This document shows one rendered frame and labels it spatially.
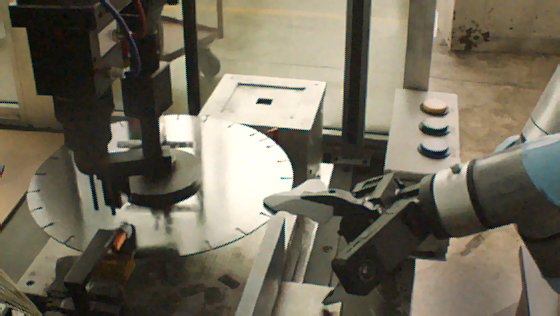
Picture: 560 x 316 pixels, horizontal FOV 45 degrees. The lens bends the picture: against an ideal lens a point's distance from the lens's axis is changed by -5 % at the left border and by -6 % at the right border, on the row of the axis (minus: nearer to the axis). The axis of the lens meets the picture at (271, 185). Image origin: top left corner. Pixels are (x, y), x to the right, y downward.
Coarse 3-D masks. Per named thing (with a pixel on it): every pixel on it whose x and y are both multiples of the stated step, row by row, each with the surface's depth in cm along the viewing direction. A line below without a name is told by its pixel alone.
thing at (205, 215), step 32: (128, 128) 99; (192, 128) 99; (224, 128) 99; (64, 160) 92; (224, 160) 91; (256, 160) 91; (288, 160) 91; (32, 192) 85; (64, 192) 85; (96, 192) 85; (192, 192) 85; (224, 192) 85; (256, 192) 85; (64, 224) 80; (96, 224) 80; (128, 224) 80; (160, 224) 80; (192, 224) 80; (224, 224) 80; (256, 224) 80; (128, 256) 75; (160, 256) 75
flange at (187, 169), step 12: (180, 156) 90; (192, 156) 90; (180, 168) 88; (192, 168) 88; (132, 180) 85; (144, 180) 85; (156, 180) 85; (168, 180) 85; (180, 180) 85; (192, 180) 86; (132, 192) 84; (144, 192) 83; (156, 192) 83; (168, 192) 83; (180, 192) 84
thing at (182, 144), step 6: (162, 126) 89; (162, 132) 88; (162, 138) 85; (120, 144) 85; (126, 144) 85; (132, 144) 85; (138, 144) 85; (162, 144) 85; (168, 144) 85; (174, 144) 85; (180, 144) 85; (186, 144) 85; (192, 144) 85
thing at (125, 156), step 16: (144, 128) 75; (160, 128) 76; (144, 144) 76; (160, 144) 77; (112, 160) 76; (128, 160) 76; (144, 160) 77; (160, 160) 77; (96, 176) 76; (112, 176) 77; (128, 176) 78; (128, 192) 80
